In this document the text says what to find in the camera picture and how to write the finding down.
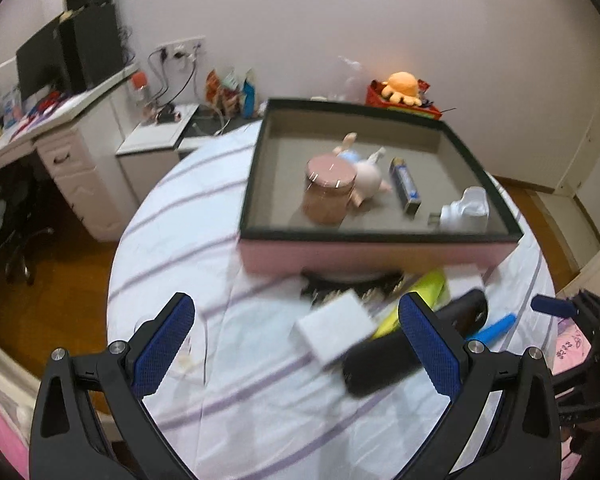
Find white plug adapter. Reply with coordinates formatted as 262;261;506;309
427;186;491;233

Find red snack bag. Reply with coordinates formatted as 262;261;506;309
205;70;226;106

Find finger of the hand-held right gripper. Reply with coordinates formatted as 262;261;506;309
531;290;600;341

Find orange plush octopus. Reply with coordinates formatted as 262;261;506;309
377;71;423;107

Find blue snack bag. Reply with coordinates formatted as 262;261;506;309
241;72;258;120

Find white low cabinet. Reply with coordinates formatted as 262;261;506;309
116;102;201;211

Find blue highlighter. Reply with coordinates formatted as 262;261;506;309
472;312;517;346

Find rose gold jar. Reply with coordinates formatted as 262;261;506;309
301;155;358;225

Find small blue gold box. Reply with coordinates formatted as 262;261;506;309
389;157;422;218

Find white wall socket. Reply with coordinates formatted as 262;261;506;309
157;36;206;61

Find black glasses case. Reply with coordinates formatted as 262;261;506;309
341;287;490;397

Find blue white box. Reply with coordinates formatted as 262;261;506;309
0;87;21;126

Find red booklets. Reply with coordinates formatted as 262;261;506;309
22;92;63;126

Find red storage box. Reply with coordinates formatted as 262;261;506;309
365;82;443;121

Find black speaker tower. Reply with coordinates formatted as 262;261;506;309
57;2;126;93

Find pink box with black rim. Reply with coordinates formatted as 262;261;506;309
237;97;525;276

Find yellow highlighter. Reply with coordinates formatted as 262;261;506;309
370;269;448;341

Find clear bottle with red cap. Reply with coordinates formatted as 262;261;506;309
131;72;151;111

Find black monitor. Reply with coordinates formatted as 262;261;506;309
15;22;73;103

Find pink printed blanket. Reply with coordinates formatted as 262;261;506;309
552;317;598;378

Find clear plastic bag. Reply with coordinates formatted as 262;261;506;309
330;55;371;101

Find black cable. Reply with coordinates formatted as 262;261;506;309
147;47;201;111

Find black office chair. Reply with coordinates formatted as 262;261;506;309
0;167;53;286

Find dark top low cabinet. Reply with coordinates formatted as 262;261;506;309
177;115;266;161

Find white desk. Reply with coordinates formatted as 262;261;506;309
0;62;141;243

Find white charger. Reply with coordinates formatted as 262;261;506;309
447;265;486;306

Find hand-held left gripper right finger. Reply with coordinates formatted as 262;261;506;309
397;292;563;480

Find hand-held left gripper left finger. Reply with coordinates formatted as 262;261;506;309
29;292;197;480

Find white door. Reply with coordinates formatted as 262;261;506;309
555;60;600;201

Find pig doll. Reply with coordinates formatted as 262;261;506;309
332;132;396;208

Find small white box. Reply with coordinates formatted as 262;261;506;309
294;291;376;371

